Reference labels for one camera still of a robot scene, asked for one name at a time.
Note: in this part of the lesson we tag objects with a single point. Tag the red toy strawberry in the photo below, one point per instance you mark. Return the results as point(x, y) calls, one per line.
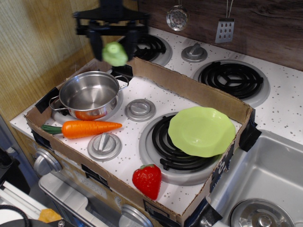
point(147, 179)

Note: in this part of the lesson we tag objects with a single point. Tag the silver oven dial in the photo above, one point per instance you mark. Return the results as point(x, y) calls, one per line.
point(45, 163)
point(131, 217)

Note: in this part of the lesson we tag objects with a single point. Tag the orange toy carrot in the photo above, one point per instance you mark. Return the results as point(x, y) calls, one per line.
point(81, 129)

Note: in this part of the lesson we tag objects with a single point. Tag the green toy broccoli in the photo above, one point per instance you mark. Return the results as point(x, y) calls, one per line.
point(114, 54)

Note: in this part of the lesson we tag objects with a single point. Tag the silver oven dial right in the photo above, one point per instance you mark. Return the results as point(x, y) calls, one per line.
point(131, 217)

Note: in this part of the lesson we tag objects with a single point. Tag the silver oven dial left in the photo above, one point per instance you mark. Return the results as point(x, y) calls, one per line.
point(45, 163)

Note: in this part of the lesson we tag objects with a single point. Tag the stainless steel pan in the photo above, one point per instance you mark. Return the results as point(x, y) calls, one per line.
point(90, 95)

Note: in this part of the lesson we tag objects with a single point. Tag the silver sink drain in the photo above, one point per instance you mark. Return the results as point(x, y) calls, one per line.
point(259, 213)

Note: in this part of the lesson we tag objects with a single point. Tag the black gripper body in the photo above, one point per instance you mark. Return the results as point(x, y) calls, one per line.
point(111, 18)

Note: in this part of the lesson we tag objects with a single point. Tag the silver oven door handle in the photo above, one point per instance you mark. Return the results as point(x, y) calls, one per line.
point(81, 208)

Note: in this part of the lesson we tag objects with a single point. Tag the front right black burner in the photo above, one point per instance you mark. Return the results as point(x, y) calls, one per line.
point(177, 167)

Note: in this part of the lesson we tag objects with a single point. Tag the silver stove knob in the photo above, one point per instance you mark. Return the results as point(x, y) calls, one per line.
point(104, 147)
point(194, 54)
point(140, 110)

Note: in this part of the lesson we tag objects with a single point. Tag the brown cardboard fence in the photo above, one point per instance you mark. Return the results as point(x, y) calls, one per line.
point(176, 205)

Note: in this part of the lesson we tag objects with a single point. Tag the back right black burner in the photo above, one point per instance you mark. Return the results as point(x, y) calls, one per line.
point(239, 79)

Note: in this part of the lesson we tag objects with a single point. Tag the hanging metal strainer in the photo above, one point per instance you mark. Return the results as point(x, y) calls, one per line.
point(177, 17)

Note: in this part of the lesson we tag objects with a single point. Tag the silver stove knob back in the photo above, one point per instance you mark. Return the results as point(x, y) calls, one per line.
point(194, 54)

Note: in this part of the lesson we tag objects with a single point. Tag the stainless steel sink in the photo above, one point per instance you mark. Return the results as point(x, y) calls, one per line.
point(271, 170)

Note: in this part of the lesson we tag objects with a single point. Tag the hanging metal spatula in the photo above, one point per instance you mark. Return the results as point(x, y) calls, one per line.
point(225, 28)

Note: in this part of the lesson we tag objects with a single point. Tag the light green plastic plate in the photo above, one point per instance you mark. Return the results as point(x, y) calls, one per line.
point(201, 131)

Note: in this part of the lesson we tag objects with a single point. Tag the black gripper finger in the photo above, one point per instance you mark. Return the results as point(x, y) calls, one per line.
point(130, 44)
point(96, 44)

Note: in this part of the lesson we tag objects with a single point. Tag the yellow orange object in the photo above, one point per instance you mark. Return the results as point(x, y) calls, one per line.
point(48, 216)

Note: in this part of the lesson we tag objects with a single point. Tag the silver stove knob middle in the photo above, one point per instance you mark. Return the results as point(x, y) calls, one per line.
point(140, 110)

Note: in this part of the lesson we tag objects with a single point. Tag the silver stove knob front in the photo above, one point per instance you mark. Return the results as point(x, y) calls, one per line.
point(104, 147)

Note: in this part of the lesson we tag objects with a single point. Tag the back left black burner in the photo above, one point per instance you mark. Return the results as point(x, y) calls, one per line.
point(154, 49)

